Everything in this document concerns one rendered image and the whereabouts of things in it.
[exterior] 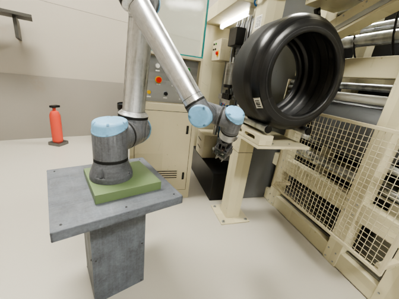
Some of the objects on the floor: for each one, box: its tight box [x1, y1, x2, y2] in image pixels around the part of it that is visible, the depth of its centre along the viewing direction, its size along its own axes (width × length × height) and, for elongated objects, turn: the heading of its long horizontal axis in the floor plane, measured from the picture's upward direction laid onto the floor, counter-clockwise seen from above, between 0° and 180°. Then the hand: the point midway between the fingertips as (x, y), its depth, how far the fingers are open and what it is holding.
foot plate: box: [211, 204, 249, 225], centre depth 182 cm, size 27×27×2 cm
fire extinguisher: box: [48, 105, 68, 147], centre depth 280 cm, size 24×24×56 cm
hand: (221, 157), depth 118 cm, fingers closed
